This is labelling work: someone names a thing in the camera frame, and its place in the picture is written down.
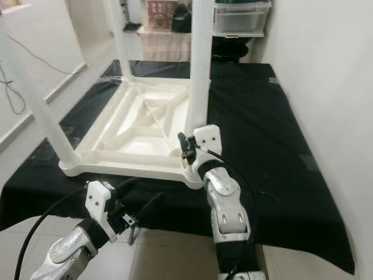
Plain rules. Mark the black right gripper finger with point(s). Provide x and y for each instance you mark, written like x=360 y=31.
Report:
x=185 y=144

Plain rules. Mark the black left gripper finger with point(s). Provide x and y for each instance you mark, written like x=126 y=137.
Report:
x=126 y=186
x=148 y=208

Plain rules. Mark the white plastic table leg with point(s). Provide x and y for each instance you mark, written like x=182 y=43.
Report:
x=41 y=105
x=201 y=58
x=118 y=41

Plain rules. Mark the white plastic table top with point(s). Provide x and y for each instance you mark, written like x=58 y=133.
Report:
x=134 y=125

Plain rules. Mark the black tablecloth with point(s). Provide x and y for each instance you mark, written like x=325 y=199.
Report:
x=280 y=128

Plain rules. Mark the beige fringed cloth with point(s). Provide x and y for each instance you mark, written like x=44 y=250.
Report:
x=163 y=44

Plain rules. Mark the dark metal bowl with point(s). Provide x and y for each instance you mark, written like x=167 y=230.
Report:
x=233 y=46

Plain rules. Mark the grey tape strip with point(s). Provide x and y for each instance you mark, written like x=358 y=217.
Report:
x=309 y=163
x=274 y=80

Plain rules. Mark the red printed box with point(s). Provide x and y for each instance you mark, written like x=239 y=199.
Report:
x=161 y=14

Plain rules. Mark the clear plastic drawer box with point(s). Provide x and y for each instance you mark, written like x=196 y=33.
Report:
x=242 y=17

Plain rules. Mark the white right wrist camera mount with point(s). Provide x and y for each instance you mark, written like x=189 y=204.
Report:
x=207 y=140

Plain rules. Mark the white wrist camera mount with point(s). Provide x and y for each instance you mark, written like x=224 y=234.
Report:
x=100 y=201
x=207 y=140

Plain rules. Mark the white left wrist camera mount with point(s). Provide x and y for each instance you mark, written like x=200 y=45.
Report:
x=100 y=201

